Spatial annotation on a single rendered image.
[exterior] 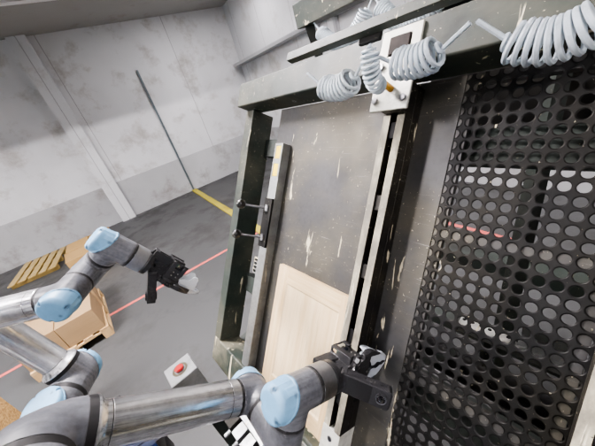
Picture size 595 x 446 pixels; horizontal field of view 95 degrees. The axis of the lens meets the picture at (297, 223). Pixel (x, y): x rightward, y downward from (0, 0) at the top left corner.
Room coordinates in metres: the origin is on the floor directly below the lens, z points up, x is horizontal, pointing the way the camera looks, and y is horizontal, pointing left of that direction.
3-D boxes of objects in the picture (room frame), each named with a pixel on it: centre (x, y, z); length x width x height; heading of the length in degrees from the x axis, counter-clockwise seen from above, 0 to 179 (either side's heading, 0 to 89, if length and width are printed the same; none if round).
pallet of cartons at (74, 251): (4.57, 3.58, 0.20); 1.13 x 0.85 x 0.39; 26
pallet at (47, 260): (5.06, 5.06, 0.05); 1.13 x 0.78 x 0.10; 27
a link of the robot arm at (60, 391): (0.60, 0.90, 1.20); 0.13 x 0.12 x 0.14; 2
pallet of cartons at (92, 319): (2.70, 2.91, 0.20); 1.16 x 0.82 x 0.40; 28
